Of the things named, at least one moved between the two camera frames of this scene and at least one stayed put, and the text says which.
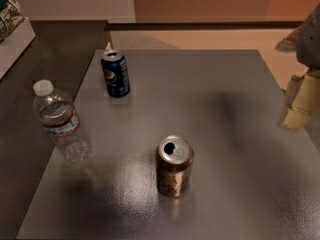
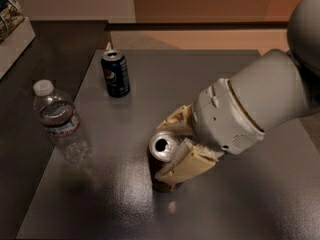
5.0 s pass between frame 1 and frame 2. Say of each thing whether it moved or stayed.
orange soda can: moved
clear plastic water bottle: stayed
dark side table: stayed
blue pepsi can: stayed
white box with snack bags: stayed
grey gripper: moved
